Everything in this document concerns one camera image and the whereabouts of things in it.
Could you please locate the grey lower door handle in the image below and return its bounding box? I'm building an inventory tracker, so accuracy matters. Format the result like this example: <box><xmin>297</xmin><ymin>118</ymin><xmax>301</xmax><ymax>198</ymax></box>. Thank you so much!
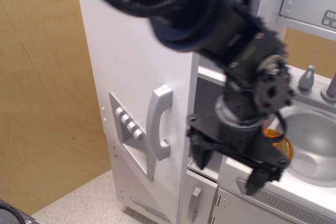
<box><xmin>188</xmin><ymin>187</ymin><xmax>202</xmax><ymax>223</ymax></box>

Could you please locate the orange transparent pot lid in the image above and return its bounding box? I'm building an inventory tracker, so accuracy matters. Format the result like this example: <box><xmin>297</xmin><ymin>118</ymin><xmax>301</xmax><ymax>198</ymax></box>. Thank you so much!
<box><xmin>263</xmin><ymin>129</ymin><xmax>294</xmax><ymax>163</ymax></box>

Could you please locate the white toy fridge door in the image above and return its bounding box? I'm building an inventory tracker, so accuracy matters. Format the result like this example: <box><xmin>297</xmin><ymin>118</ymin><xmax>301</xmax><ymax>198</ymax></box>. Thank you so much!
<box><xmin>79</xmin><ymin>0</ymin><xmax>198</xmax><ymax>223</ymax></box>

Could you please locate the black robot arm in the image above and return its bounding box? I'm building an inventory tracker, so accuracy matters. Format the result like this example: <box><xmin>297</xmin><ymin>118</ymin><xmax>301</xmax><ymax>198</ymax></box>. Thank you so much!
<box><xmin>104</xmin><ymin>0</ymin><xmax>293</xmax><ymax>195</ymax></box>

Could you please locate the white toy kitchen counter unit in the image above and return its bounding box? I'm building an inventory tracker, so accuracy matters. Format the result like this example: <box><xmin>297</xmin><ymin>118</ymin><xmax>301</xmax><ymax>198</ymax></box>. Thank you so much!
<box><xmin>211</xmin><ymin>67</ymin><xmax>335</xmax><ymax>223</ymax></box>

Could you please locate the black cable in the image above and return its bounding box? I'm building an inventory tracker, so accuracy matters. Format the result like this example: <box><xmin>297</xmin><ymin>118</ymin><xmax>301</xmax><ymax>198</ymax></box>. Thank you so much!
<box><xmin>272</xmin><ymin>111</ymin><xmax>288</xmax><ymax>143</ymax></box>

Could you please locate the silver toy sink basin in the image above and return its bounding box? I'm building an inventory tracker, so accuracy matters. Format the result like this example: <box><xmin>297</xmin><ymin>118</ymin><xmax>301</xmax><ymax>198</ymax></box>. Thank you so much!
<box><xmin>281</xmin><ymin>109</ymin><xmax>335</xmax><ymax>188</ymax></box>

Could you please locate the white lower freezer door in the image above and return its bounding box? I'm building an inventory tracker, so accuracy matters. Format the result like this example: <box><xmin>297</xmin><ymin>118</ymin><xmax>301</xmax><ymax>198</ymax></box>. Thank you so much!
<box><xmin>181</xmin><ymin>170</ymin><xmax>218</xmax><ymax>224</ymax></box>

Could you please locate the grey ice dispenser panel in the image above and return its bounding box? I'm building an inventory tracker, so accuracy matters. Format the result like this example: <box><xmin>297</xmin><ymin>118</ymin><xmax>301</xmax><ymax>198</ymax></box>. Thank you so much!
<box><xmin>109</xmin><ymin>92</ymin><xmax>155</xmax><ymax>181</ymax></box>

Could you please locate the dark object bottom left corner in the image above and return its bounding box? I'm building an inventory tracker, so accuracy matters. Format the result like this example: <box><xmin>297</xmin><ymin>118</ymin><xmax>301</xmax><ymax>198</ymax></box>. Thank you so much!
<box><xmin>1</xmin><ymin>200</ymin><xmax>40</xmax><ymax>224</ymax></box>

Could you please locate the grey fridge door handle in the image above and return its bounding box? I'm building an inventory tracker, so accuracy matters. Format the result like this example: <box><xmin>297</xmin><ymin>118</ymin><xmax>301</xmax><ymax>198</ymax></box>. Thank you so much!
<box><xmin>146</xmin><ymin>84</ymin><xmax>173</xmax><ymax>161</ymax></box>

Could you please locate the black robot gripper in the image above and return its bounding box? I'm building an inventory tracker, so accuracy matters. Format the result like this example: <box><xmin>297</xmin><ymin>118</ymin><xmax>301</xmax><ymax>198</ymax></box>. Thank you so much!
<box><xmin>187</xmin><ymin>97</ymin><xmax>289</xmax><ymax>195</ymax></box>

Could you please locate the white toy microwave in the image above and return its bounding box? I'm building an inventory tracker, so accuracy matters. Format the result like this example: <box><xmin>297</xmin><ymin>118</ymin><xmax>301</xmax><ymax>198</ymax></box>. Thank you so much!
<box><xmin>258</xmin><ymin>0</ymin><xmax>335</xmax><ymax>40</ymax></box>

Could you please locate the grey toy faucet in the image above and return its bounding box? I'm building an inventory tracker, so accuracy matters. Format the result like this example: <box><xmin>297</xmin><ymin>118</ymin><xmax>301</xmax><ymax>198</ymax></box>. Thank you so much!
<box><xmin>290</xmin><ymin>65</ymin><xmax>335</xmax><ymax>108</ymax></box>

